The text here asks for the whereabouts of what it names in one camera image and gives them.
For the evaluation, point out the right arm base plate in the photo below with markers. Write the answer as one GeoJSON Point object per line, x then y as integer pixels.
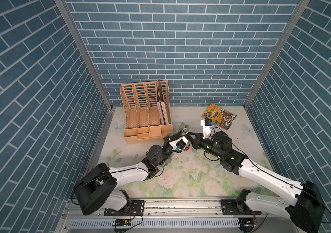
{"type": "Point", "coordinates": [237, 206]}

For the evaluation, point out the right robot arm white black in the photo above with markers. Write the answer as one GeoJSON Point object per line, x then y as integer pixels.
{"type": "Point", "coordinates": [301, 203]}

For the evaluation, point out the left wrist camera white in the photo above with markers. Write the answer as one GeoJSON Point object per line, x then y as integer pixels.
{"type": "Point", "coordinates": [178, 145]}

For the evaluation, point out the small connector module right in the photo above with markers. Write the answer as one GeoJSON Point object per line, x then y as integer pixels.
{"type": "Point", "coordinates": [246, 224]}

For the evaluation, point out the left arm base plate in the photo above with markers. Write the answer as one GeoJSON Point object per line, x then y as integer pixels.
{"type": "Point", "coordinates": [120, 204]}

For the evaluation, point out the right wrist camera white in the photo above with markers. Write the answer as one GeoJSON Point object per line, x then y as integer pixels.
{"type": "Point", "coordinates": [208, 125]}

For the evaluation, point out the green circuit board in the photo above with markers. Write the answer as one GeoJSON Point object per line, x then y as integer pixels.
{"type": "Point", "coordinates": [119, 223]}

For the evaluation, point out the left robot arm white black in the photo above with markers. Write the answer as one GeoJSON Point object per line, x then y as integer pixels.
{"type": "Point", "coordinates": [99, 187]}

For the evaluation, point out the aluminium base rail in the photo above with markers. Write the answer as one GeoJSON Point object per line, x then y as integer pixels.
{"type": "Point", "coordinates": [191, 207]}

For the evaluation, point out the green fabric bag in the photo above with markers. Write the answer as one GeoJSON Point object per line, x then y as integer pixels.
{"type": "Point", "coordinates": [183, 127]}

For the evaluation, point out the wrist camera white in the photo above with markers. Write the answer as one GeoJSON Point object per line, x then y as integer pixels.
{"type": "Point", "coordinates": [208, 125]}
{"type": "Point", "coordinates": [178, 145]}

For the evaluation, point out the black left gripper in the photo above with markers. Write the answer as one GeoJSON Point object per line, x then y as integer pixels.
{"type": "Point", "coordinates": [167, 140]}

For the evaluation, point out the orange illustrated comic book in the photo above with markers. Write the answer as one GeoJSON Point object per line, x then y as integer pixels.
{"type": "Point", "coordinates": [222, 117]}

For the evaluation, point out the floral table mat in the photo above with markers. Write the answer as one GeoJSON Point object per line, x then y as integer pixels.
{"type": "Point", "coordinates": [191, 173]}

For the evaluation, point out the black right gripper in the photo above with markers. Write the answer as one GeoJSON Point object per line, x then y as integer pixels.
{"type": "Point", "coordinates": [198, 141]}

